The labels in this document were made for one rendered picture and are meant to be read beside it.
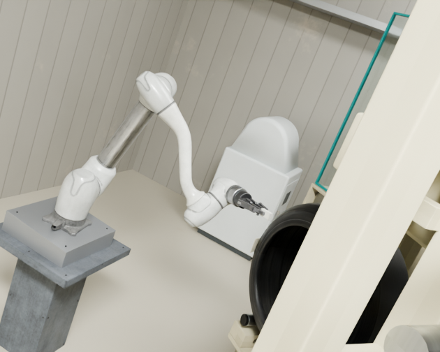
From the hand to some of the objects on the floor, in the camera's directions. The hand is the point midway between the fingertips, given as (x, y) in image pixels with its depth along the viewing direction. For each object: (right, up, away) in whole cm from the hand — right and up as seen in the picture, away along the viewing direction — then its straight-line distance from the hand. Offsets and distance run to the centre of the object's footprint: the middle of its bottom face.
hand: (266, 214), depth 192 cm
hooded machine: (-6, -48, +277) cm, 281 cm away
